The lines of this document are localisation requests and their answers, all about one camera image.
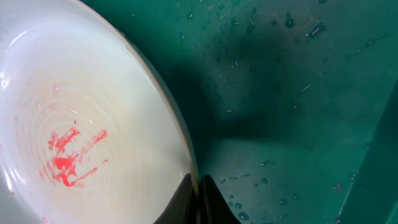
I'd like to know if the teal plastic serving tray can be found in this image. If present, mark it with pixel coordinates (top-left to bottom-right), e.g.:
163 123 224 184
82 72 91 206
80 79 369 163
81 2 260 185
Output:
88 0 397 223

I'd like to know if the light blue round plate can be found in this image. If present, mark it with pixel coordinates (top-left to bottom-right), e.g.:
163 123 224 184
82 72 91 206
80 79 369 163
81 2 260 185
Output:
1 1 198 223

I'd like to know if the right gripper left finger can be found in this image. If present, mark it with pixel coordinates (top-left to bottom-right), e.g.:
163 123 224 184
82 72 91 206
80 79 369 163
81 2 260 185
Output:
154 174 197 224

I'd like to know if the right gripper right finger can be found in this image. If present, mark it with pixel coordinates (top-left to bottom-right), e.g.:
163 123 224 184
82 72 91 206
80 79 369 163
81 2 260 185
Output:
199 175 240 224

